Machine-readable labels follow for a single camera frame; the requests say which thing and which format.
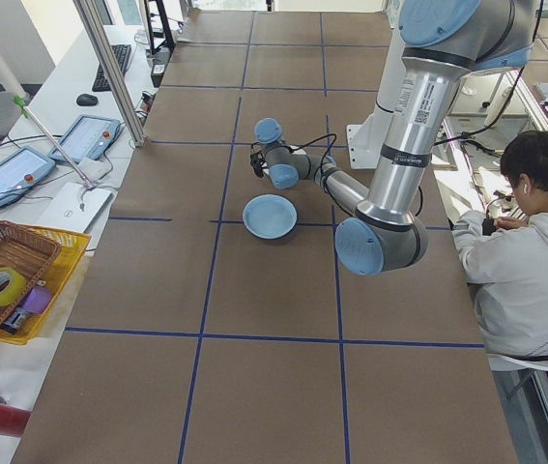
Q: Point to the light blue plate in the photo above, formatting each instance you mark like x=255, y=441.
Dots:
x=269, y=238
x=269, y=212

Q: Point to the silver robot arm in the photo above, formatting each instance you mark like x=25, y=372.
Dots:
x=413, y=121

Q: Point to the black orange circuit board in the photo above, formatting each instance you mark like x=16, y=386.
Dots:
x=147, y=98
x=144, y=114

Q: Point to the black computer case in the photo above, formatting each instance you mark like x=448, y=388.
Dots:
x=160, y=63

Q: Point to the grey cloth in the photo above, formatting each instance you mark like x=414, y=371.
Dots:
x=95, y=168

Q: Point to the blue grey teach pendant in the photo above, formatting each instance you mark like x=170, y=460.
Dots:
x=8, y=176
x=85, y=135

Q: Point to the black keyboard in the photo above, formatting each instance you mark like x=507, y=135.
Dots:
x=111, y=67

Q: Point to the black computer mouse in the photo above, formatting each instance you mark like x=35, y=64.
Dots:
x=87, y=99

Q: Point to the silver closed laptop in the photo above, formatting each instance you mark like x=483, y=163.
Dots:
x=68, y=212

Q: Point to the yellow plastic basket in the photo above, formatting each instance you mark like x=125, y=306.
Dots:
x=73, y=251

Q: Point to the thin metal rod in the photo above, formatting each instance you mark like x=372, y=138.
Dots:
x=56, y=145

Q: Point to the brown wicker basket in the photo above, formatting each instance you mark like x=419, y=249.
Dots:
x=17, y=246

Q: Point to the purple small box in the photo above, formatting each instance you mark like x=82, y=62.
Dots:
x=37, y=299

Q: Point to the person in grey hoodie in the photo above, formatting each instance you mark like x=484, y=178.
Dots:
x=520, y=270

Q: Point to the black white small device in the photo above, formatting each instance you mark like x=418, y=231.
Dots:
x=12, y=321

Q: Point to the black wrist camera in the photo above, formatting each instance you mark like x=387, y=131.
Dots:
x=254, y=152

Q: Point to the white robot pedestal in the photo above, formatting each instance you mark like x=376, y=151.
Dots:
x=363, y=145

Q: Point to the aluminium frame post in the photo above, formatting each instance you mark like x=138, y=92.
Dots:
x=109, y=63

